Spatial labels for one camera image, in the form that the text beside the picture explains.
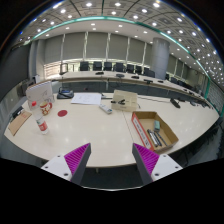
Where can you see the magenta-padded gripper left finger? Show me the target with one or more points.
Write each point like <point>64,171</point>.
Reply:
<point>77,157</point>

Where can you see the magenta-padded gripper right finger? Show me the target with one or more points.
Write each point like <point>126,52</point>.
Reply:
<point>146,158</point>

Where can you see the clear red-capped water bottle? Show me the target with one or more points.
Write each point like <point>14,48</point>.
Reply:
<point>41,123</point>

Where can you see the black marker pen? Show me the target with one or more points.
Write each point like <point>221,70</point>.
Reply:
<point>152,138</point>
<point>161,138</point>

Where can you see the shallow red-sided cardboard box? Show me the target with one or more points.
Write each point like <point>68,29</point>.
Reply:
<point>168,133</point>

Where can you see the teal eraser block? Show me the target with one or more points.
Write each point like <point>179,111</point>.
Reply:
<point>157,125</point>

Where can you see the flat round red coaster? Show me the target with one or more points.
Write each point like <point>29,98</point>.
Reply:
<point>62,113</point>

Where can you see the white power strip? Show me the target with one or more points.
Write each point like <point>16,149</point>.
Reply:
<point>105,108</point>

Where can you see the beige open cardboard box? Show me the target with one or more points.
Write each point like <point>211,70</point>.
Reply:
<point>128,104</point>

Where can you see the red floral ceramic mug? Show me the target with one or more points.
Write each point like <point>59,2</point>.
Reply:
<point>44,108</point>

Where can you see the white printed paper sheet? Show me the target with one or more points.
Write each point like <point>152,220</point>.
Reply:
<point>86,98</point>

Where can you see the brown paper envelope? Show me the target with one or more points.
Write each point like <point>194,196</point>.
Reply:
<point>18,122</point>

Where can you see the small black device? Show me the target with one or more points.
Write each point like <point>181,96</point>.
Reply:
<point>17,112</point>

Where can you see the white paper ream box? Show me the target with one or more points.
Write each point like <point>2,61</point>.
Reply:
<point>39,91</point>

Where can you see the grey box-shaped machine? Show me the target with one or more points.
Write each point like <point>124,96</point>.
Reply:
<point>24,88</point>

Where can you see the row of black chairs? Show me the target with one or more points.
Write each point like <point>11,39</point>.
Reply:
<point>107,66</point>

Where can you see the round ceiling lights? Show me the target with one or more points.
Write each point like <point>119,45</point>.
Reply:
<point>117,4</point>

